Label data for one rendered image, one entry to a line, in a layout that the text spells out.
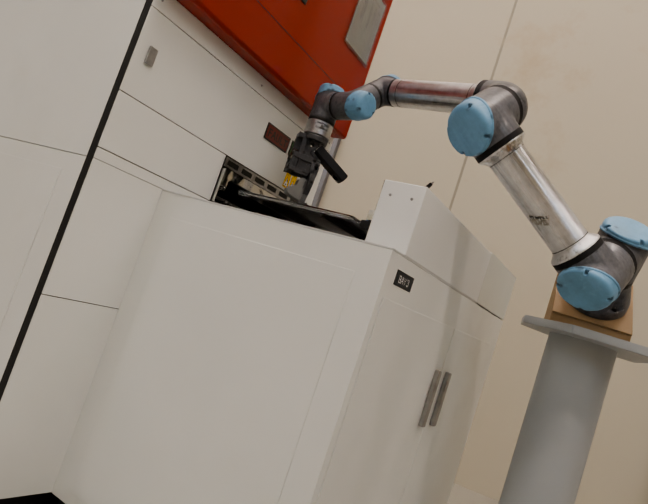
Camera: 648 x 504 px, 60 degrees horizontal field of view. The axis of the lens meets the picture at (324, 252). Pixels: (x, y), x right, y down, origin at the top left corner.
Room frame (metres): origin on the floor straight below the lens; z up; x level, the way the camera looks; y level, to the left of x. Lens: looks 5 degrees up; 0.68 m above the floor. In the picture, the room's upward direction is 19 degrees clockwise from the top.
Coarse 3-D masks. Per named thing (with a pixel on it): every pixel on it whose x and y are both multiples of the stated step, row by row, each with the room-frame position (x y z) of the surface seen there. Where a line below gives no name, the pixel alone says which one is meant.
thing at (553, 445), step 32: (544, 320) 1.35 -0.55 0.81; (544, 352) 1.42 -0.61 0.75; (576, 352) 1.34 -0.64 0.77; (608, 352) 1.33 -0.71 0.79; (640, 352) 1.23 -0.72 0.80; (544, 384) 1.38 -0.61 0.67; (576, 384) 1.33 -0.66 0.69; (608, 384) 1.36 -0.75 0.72; (544, 416) 1.36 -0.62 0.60; (576, 416) 1.33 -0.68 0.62; (544, 448) 1.34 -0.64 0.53; (576, 448) 1.33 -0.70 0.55; (512, 480) 1.39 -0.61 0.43; (544, 480) 1.33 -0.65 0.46; (576, 480) 1.34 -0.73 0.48
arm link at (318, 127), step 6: (312, 120) 1.52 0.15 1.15; (318, 120) 1.51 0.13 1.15; (306, 126) 1.53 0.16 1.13; (312, 126) 1.52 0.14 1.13; (318, 126) 1.51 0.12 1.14; (324, 126) 1.51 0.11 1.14; (330, 126) 1.53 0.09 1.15; (306, 132) 1.53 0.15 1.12; (312, 132) 1.52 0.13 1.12; (318, 132) 1.51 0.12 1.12; (324, 132) 1.52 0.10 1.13; (330, 132) 1.54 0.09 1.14; (324, 138) 1.53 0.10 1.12
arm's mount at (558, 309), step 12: (552, 300) 1.43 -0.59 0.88; (564, 300) 1.40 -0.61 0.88; (552, 312) 1.38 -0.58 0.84; (564, 312) 1.37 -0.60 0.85; (576, 312) 1.37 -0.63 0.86; (576, 324) 1.36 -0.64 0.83; (588, 324) 1.35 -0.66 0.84; (600, 324) 1.34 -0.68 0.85; (612, 324) 1.35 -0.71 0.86; (624, 324) 1.35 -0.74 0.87; (612, 336) 1.34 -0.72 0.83; (624, 336) 1.33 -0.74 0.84
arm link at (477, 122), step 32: (480, 96) 1.18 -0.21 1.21; (512, 96) 1.20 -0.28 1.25; (448, 128) 1.22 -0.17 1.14; (480, 128) 1.15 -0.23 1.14; (512, 128) 1.16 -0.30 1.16; (480, 160) 1.21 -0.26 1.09; (512, 160) 1.18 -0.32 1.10; (512, 192) 1.21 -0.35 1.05; (544, 192) 1.18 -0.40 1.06; (544, 224) 1.19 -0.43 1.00; (576, 224) 1.18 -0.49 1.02; (576, 256) 1.17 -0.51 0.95; (608, 256) 1.17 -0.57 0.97; (576, 288) 1.19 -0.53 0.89; (608, 288) 1.15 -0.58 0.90
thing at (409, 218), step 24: (384, 192) 1.11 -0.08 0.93; (408, 192) 1.08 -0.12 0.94; (384, 216) 1.10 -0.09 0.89; (408, 216) 1.08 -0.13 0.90; (432, 216) 1.12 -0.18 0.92; (384, 240) 1.09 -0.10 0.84; (408, 240) 1.07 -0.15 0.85; (432, 240) 1.16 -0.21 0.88; (456, 240) 1.27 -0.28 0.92; (432, 264) 1.19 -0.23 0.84; (456, 264) 1.32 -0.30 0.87; (480, 264) 1.47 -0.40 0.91; (456, 288) 1.36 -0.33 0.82; (480, 288) 1.53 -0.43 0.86
